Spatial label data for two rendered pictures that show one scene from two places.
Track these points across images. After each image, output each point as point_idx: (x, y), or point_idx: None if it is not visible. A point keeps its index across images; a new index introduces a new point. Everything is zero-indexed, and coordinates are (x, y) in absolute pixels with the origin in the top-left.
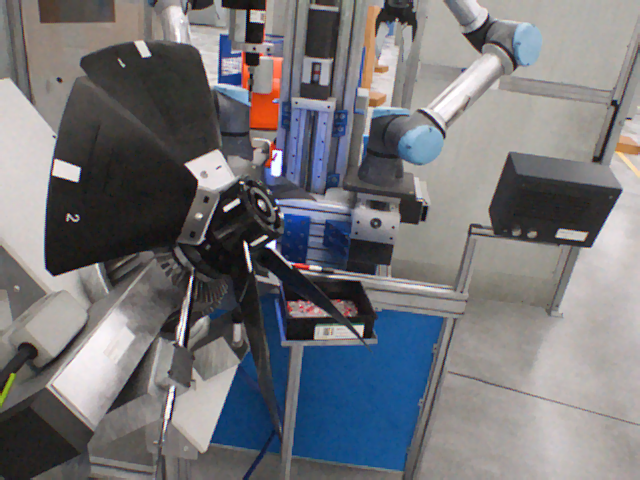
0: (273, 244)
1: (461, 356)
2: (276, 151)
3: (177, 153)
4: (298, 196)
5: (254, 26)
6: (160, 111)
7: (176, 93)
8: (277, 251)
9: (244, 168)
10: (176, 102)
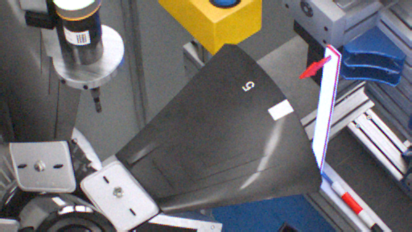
0: (319, 157)
1: None
2: (330, 53)
3: (15, 126)
4: (249, 196)
5: (71, 46)
6: (8, 64)
7: (34, 43)
8: (407, 111)
9: (221, 89)
10: (29, 57)
